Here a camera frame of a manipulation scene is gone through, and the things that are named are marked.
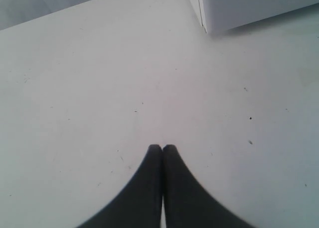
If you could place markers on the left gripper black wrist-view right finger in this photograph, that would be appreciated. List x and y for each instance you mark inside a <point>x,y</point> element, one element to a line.
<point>186,203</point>

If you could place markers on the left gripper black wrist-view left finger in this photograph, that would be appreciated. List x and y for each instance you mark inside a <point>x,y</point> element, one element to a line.
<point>139,203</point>

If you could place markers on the white microwave oven body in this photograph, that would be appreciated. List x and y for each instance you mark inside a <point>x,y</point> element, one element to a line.
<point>221,15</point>

